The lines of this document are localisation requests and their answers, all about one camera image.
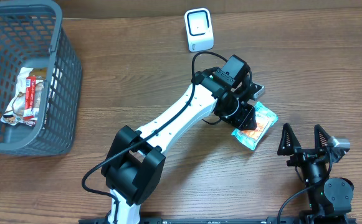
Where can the grey plastic mesh basket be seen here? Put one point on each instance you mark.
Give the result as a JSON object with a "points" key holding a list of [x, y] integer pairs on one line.
{"points": [[32, 35]]}

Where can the brown snack pouch red label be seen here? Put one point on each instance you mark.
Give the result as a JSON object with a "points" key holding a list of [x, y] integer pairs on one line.
{"points": [[25, 104]]}

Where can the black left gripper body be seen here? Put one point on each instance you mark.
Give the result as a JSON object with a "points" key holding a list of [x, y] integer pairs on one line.
{"points": [[243, 117]]}

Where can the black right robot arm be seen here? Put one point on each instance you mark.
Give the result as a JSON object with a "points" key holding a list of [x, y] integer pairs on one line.
{"points": [[329, 197]]}

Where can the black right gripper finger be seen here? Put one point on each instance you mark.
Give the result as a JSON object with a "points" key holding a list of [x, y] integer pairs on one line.
{"points": [[289, 143], [321, 137]]}

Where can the white barcode scanner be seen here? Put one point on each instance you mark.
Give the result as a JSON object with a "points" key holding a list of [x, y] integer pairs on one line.
{"points": [[199, 29]]}

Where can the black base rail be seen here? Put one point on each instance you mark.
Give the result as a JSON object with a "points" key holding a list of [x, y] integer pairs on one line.
{"points": [[268, 220]]}

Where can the light green wipes packet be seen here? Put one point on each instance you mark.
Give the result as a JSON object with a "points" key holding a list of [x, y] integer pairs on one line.
{"points": [[265, 118]]}

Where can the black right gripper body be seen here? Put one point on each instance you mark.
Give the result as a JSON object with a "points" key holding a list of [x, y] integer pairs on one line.
{"points": [[305, 156]]}

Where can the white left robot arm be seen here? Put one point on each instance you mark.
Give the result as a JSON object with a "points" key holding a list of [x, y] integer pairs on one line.
{"points": [[135, 161]]}

